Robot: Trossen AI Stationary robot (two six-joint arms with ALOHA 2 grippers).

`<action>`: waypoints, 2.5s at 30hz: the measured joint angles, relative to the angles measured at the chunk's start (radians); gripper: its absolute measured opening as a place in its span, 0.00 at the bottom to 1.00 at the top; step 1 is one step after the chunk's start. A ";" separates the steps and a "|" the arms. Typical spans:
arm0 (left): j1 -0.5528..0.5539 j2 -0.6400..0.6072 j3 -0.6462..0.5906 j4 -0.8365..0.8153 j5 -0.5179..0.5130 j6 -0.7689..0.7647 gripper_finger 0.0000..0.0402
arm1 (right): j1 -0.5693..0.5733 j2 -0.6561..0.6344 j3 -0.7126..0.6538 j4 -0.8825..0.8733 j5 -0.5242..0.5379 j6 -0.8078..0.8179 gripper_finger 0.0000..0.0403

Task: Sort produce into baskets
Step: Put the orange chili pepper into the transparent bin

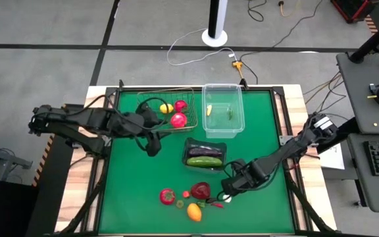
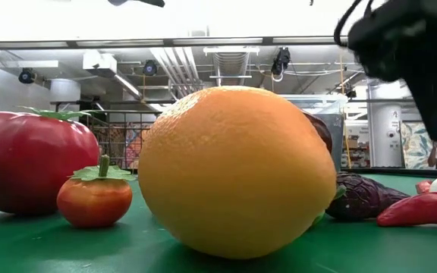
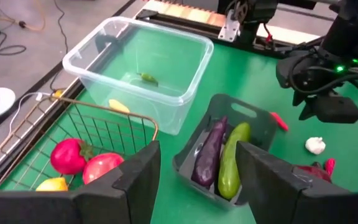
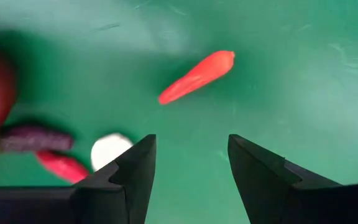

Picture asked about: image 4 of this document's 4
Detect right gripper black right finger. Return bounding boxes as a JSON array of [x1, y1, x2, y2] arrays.
[[227, 134, 343, 224]]

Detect small red chili pepper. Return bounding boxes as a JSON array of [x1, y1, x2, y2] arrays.
[[35, 149, 90, 185]]

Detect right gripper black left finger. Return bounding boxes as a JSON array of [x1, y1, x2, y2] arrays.
[[71, 134, 157, 224]]

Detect green table mat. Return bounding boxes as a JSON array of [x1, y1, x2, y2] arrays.
[[0, 0, 358, 224]]

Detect white garlic bulb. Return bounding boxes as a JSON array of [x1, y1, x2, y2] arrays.
[[90, 133, 134, 172]]

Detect orange red chili pepper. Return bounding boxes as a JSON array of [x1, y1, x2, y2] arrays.
[[158, 50, 236, 106]]

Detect small purple eggplant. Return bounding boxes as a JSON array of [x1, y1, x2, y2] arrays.
[[0, 124, 75, 154]]

